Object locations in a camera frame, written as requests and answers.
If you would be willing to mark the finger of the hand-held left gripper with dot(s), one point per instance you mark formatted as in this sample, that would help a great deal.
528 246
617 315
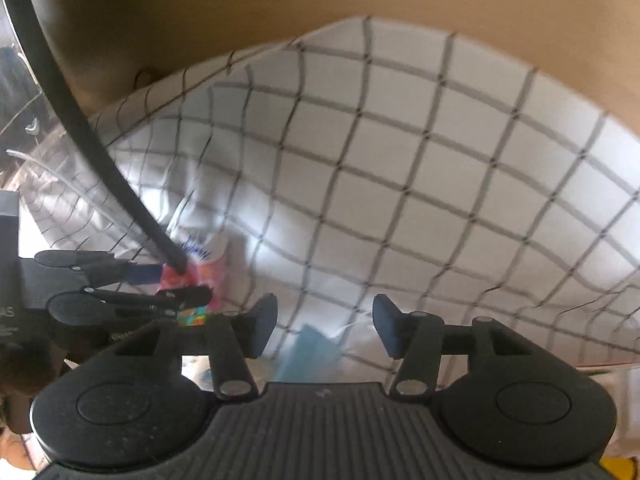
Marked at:
100 307
145 274

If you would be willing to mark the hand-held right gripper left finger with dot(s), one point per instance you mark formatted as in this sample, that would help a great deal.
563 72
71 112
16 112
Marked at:
262 325

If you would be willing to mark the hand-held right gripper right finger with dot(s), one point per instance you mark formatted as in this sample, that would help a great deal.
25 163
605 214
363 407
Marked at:
387 327

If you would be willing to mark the blue face mask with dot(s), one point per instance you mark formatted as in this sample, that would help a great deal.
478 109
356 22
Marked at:
305 355

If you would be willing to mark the colourful tissue packet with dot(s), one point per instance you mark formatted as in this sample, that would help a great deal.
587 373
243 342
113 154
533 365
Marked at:
210 260

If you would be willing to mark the yellow plush toy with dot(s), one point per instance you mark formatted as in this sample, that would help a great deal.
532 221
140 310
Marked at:
622 467

